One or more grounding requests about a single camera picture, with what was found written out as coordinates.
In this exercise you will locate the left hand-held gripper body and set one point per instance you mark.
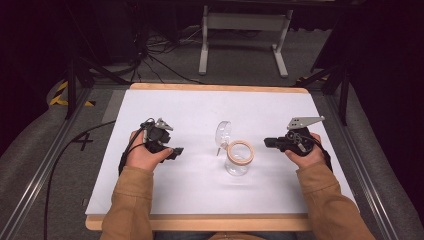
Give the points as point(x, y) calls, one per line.
point(156, 135)

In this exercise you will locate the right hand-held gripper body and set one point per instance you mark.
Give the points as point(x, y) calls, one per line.
point(300, 140)

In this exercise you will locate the person's right hand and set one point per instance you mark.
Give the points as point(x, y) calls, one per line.
point(308, 158)

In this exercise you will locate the person's left hand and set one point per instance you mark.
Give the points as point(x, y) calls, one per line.
point(145, 158)

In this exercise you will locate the clear glass jar hinged lid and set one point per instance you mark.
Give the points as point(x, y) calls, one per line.
point(238, 156)

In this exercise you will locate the white table mat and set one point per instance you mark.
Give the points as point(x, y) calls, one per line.
point(206, 193)

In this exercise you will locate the black stand legs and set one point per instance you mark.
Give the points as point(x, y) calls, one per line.
point(81, 76)
point(335, 81)

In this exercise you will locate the yellow black floor tape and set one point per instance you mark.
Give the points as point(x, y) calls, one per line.
point(60, 95)

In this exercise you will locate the aluminium floor rail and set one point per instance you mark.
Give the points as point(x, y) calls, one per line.
point(36, 180)
point(363, 173)

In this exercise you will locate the white metal table frame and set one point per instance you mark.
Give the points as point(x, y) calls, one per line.
point(245, 23)

